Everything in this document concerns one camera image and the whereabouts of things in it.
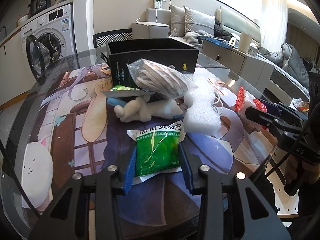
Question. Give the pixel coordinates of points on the grey cushion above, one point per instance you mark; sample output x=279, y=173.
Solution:
x=195, y=21

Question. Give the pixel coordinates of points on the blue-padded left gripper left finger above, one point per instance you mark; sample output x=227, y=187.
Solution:
x=67, y=216

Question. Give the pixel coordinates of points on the anime print desk mat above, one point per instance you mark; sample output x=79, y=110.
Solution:
x=81, y=133

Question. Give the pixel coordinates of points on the beige cushion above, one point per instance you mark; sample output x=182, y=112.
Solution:
x=177, y=21

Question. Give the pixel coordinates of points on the grey sofa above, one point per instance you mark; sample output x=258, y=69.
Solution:
x=156, y=29

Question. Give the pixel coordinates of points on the black cardboard box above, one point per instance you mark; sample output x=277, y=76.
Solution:
x=166, y=51

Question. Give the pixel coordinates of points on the blue folder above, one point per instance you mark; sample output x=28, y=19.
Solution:
x=217, y=41

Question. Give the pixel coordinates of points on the white foam sheet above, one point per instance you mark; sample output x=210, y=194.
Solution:
x=202, y=116

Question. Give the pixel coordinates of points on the grey puffer coat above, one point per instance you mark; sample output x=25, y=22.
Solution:
x=288, y=60

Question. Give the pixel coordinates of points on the red balloon glue packet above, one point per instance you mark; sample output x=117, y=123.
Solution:
x=245, y=99

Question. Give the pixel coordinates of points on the white plush toy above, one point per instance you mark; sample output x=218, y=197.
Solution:
x=141, y=109

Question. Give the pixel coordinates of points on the green medicine sachet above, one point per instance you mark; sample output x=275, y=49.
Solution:
x=157, y=150

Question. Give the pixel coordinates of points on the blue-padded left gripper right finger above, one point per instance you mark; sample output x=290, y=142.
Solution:
x=255, y=217

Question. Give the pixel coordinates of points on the grey drawer cabinet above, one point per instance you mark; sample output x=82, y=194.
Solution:
x=253, y=69

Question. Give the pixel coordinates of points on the black jacket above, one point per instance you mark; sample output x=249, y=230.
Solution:
x=220, y=32

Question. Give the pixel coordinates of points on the black pressure cooker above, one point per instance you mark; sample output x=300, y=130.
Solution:
x=36, y=6

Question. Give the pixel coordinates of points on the white washing machine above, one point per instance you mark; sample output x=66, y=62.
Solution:
x=54, y=30

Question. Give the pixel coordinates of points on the grey crumpled clothing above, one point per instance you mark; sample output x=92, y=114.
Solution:
x=196, y=37

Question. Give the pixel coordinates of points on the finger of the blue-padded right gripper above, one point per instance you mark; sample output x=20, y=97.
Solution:
x=276, y=126
x=277, y=106

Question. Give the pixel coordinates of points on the white paper cup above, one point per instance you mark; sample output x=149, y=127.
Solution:
x=244, y=43

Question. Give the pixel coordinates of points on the person's right hand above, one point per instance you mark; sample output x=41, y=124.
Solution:
x=312, y=171

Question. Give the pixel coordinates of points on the black patterned chair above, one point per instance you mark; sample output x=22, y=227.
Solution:
x=102, y=38

